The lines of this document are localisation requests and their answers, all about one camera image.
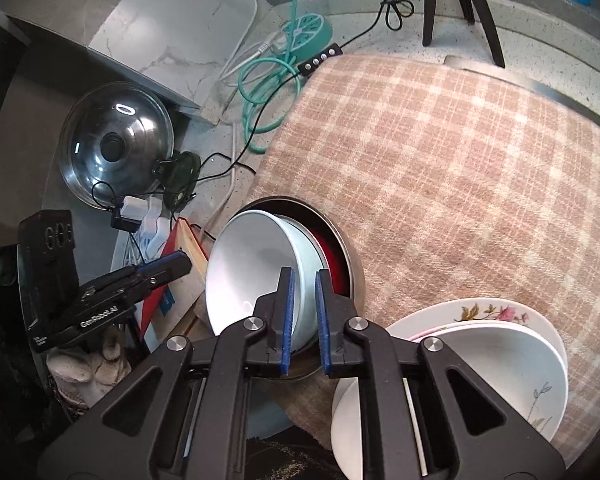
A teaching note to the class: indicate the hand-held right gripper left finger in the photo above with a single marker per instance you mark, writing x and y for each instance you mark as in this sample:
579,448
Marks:
288,320

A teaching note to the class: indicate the stainless steel bowl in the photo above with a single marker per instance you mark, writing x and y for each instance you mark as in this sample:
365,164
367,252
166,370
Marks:
352,270

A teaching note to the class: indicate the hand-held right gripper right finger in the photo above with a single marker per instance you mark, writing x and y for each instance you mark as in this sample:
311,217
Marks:
322,320

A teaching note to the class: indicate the white printed bag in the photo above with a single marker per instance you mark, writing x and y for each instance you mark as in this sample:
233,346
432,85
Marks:
150,240

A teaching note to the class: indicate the steel pot lid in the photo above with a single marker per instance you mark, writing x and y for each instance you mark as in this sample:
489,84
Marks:
130,160

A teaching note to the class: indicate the light blue bowl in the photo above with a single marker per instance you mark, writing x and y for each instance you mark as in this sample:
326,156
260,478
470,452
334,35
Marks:
250,270

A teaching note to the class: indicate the beige checked cloth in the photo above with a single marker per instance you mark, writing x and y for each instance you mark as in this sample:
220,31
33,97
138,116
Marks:
430,160

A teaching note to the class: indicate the white charger adapter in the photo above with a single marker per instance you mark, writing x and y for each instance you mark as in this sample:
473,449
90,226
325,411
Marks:
135,208

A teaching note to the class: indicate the beige and red box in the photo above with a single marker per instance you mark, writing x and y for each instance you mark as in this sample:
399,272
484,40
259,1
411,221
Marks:
180,290

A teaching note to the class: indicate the white plate with leaf print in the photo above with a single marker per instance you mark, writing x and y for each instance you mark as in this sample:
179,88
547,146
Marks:
505,360

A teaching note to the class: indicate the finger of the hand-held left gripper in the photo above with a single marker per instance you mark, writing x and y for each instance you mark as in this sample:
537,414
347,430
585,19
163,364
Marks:
115,280
172,272

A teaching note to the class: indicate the round teal power strip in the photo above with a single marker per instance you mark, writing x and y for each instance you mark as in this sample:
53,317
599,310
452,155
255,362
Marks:
320,30

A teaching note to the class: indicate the dark green round object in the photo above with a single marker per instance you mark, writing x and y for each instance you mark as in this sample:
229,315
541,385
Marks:
182,170

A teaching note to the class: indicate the person's left hand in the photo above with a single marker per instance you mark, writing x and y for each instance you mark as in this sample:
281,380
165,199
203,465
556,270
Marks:
80,370

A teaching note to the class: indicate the red bowl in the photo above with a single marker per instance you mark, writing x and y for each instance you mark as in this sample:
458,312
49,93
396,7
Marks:
332,255

